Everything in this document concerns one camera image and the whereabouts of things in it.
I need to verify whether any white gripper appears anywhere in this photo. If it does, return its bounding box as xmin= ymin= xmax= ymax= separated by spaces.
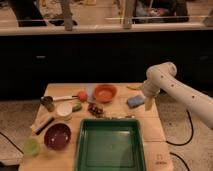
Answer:
xmin=141 ymin=80 xmax=160 ymax=111

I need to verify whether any blue sponge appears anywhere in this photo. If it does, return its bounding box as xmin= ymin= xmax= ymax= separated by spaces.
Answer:
xmin=127 ymin=95 xmax=144 ymax=108

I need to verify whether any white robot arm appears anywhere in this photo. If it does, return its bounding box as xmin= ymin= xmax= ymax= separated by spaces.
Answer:
xmin=142 ymin=62 xmax=213 ymax=130

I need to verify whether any green rectangular tray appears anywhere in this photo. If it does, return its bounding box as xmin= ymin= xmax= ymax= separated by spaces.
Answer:
xmin=75 ymin=119 xmax=146 ymax=171

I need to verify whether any yellow banana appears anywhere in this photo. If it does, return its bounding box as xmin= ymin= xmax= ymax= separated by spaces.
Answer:
xmin=127 ymin=84 xmax=143 ymax=90

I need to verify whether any metal spoon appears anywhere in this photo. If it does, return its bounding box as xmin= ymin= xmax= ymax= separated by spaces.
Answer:
xmin=104 ymin=115 xmax=135 ymax=120

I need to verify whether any orange bowl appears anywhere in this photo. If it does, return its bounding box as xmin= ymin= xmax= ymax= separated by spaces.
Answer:
xmin=93 ymin=84 xmax=117 ymax=103

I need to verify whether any brown grape cluster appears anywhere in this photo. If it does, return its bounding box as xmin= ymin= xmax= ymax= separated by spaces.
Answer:
xmin=88 ymin=103 xmax=104 ymax=118

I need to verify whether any orange ball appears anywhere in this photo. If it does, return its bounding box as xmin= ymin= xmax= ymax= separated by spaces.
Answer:
xmin=77 ymin=91 xmax=87 ymax=102

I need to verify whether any green lime piece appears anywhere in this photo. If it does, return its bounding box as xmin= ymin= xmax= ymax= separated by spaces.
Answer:
xmin=72 ymin=104 xmax=82 ymax=112

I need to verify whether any maroon bowl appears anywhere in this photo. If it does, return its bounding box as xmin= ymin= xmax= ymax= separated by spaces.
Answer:
xmin=44 ymin=123 xmax=71 ymax=150

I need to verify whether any wooden table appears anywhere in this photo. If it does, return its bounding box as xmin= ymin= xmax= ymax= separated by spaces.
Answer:
xmin=18 ymin=83 xmax=174 ymax=171

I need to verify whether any green plastic cup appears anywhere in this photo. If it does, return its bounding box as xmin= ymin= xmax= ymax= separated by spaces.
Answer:
xmin=22 ymin=138 xmax=40 ymax=156

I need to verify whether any black power cable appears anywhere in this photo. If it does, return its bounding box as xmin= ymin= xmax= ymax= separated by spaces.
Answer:
xmin=165 ymin=109 xmax=196 ymax=147

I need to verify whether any white handled spatula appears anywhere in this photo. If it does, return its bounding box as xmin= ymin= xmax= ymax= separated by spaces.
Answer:
xmin=53 ymin=96 xmax=78 ymax=101

